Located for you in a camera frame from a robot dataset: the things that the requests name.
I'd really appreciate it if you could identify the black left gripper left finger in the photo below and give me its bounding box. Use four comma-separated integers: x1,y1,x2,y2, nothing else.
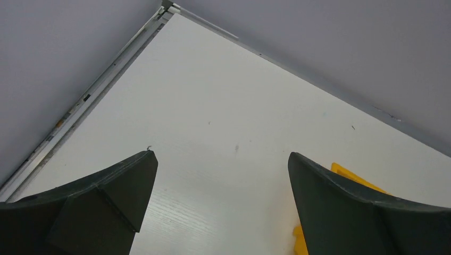
1,150,158,254

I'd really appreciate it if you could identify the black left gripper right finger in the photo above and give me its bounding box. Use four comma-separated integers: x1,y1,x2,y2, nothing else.
288,152,450,254

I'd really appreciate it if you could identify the yellow three-compartment plastic tray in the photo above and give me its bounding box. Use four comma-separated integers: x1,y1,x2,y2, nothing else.
293,163,389,255

